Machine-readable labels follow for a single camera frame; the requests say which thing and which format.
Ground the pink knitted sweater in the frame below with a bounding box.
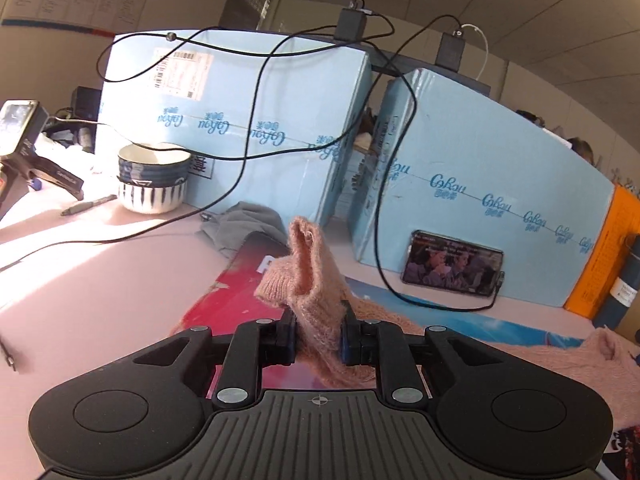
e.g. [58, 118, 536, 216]
[255, 217, 639, 431]

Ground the dark blue thermos bottle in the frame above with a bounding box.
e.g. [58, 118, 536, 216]
[592, 246, 640, 330]

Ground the brown cardboard box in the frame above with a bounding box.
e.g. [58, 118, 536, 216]
[615, 309, 640, 344]

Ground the AGON printed desk mat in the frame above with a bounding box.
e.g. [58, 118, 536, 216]
[169, 230, 640, 480]

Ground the smartphone playing video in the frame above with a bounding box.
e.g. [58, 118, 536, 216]
[400, 231, 504, 297]

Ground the grey cloth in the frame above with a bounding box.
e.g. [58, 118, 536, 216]
[201, 202, 288, 259]

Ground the orange cardboard box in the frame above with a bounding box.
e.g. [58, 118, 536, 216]
[564, 184, 640, 320]

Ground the grey marker pen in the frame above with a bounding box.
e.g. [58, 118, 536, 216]
[61, 194, 117, 217]

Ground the blue white ceramic bowl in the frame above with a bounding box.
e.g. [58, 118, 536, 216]
[117, 143, 192, 214]

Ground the large light blue carton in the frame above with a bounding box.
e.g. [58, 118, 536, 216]
[348, 70, 614, 307]

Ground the woman with dark hair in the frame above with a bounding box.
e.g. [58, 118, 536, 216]
[568, 138, 594, 166]

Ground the woman with hair bun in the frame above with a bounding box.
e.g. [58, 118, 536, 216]
[515, 110, 546, 128]

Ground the spare handheld gripper device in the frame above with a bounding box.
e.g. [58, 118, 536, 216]
[1, 100, 84, 217]

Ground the left light blue carton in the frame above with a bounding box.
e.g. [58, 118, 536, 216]
[96, 30, 371, 224]

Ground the black power adapter right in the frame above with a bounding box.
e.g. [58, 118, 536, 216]
[435, 29, 465, 73]

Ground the black power adapter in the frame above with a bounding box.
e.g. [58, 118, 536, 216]
[435, 29, 465, 73]
[333, 0, 371, 44]

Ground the black power adapter left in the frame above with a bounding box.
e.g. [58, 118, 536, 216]
[333, 0, 371, 44]

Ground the white charging cable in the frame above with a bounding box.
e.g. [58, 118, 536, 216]
[459, 22, 490, 83]

